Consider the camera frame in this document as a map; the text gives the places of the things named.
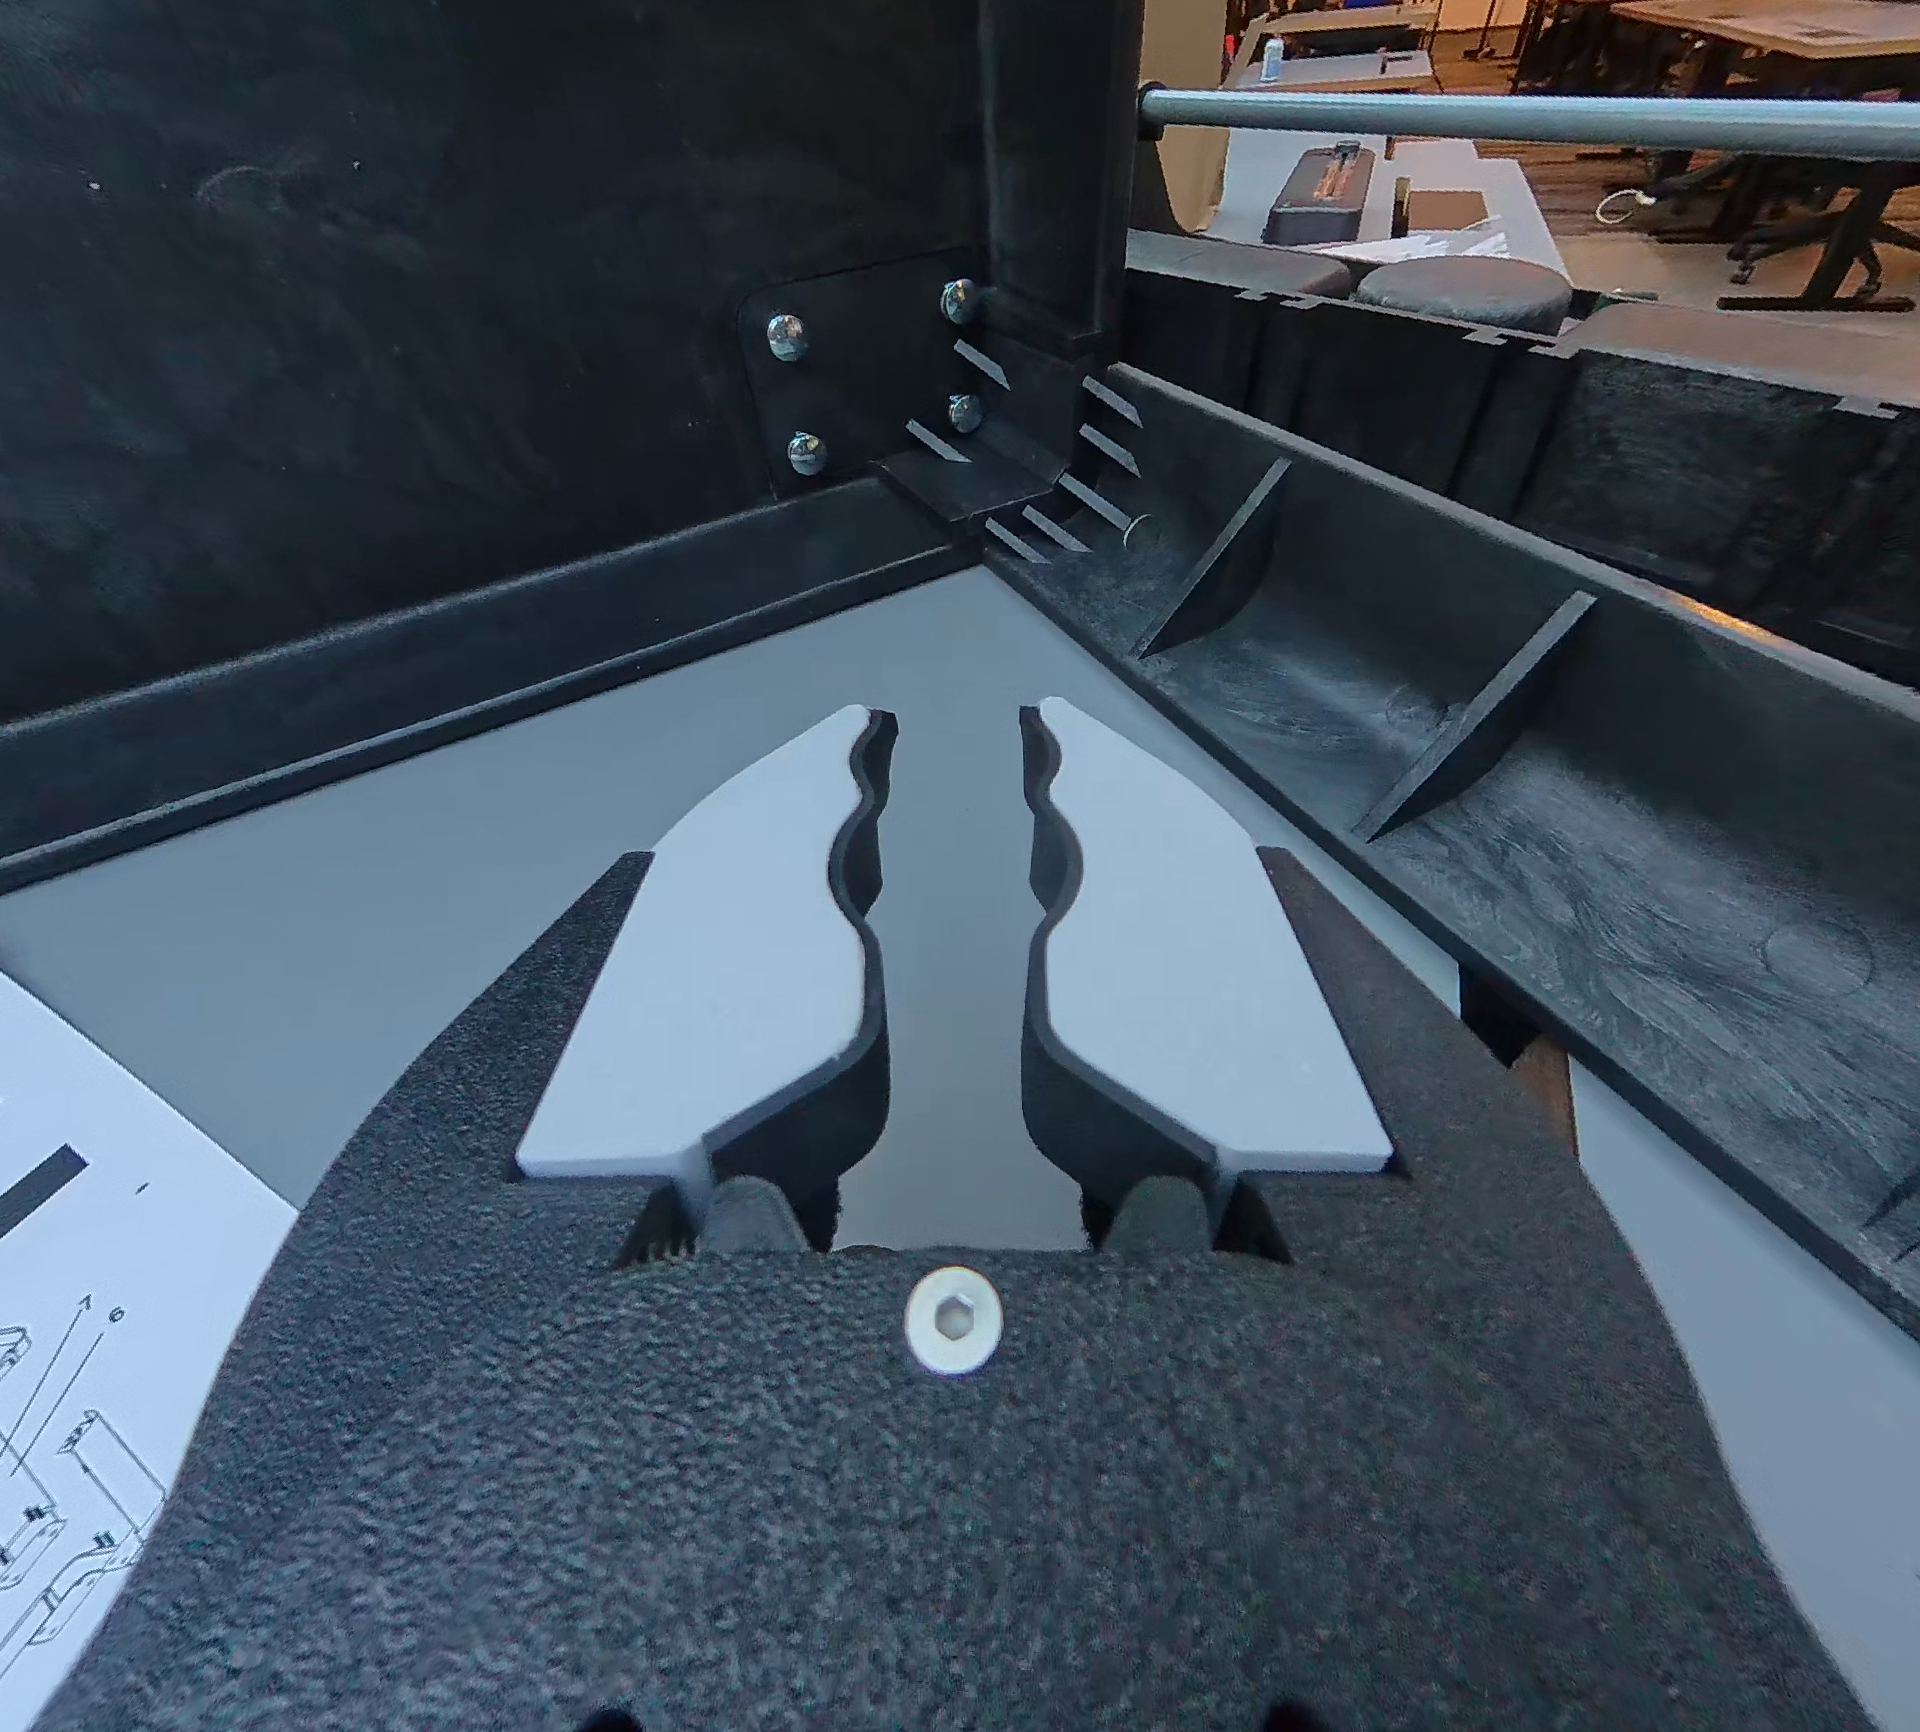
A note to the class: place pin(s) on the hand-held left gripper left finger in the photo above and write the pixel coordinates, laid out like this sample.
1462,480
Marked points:
721,982

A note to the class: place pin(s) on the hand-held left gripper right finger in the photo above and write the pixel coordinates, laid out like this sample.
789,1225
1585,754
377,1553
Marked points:
1185,966

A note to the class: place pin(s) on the long wooden office desk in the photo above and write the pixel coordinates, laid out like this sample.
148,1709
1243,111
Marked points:
1800,23

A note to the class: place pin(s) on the brown wooden piece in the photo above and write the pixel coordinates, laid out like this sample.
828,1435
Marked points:
1545,1103

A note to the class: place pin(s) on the white instruction sheet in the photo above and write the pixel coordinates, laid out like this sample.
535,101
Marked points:
104,1313

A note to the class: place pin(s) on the grey round pad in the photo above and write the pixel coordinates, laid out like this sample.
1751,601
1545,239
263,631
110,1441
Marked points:
1230,259
1462,293

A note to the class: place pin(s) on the black long case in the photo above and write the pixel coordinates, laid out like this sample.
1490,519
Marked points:
1320,205

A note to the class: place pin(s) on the white paper sheets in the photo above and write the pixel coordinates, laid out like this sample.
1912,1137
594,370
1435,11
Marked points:
1478,224

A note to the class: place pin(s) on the grey metal rod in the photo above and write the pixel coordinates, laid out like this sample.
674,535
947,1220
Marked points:
1500,116

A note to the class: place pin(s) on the small grey table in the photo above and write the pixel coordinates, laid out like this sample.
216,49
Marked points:
1335,37

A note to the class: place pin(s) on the black office chair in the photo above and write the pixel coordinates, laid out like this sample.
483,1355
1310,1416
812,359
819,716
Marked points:
1822,217

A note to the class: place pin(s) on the black metal corner bracket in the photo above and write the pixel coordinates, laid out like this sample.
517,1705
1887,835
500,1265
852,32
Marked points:
871,391

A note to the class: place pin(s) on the black square cart post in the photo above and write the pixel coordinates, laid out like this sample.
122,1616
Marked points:
1065,37

